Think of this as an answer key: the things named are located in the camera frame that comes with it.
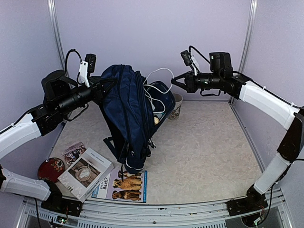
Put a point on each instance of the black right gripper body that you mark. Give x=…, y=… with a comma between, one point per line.
x=193, y=86

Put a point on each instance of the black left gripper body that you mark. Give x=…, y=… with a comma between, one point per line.
x=95, y=85

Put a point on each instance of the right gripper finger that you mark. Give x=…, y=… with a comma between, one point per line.
x=182, y=76
x=179, y=84

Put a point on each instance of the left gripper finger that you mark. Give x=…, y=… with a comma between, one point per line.
x=107, y=87
x=108, y=82

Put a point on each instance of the navy blue student backpack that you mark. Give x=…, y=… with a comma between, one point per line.
x=127, y=110

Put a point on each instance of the white USB charger block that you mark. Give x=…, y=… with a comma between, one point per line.
x=158, y=107

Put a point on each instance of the beige highlighter marker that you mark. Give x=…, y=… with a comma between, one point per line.
x=156, y=120

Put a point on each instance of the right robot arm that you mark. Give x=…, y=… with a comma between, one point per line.
x=291, y=117

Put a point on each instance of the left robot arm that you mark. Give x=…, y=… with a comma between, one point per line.
x=62, y=96

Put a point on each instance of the beige patterned ceramic mug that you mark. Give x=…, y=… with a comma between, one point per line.
x=175, y=113

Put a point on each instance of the purple picture card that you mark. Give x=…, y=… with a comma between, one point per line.
x=72, y=153

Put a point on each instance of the white afternoon tea book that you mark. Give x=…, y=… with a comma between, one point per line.
x=85, y=174

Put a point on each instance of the blue dog cover book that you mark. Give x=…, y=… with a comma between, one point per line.
x=122, y=186

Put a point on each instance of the red floral round tin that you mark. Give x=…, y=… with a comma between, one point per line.
x=51, y=169

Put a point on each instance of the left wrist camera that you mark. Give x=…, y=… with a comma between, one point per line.
x=86, y=68

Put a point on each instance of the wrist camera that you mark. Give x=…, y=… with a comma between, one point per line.
x=190, y=61
x=86, y=68

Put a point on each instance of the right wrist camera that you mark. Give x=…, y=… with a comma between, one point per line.
x=190, y=61

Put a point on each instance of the right aluminium frame post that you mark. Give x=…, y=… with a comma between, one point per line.
x=248, y=35

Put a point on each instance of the aluminium frame post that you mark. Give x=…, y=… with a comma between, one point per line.
x=248, y=35
x=56, y=31

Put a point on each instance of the left aluminium frame post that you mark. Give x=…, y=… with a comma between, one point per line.
x=56, y=31

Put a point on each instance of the front aluminium rail base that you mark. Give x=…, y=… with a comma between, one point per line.
x=110, y=214

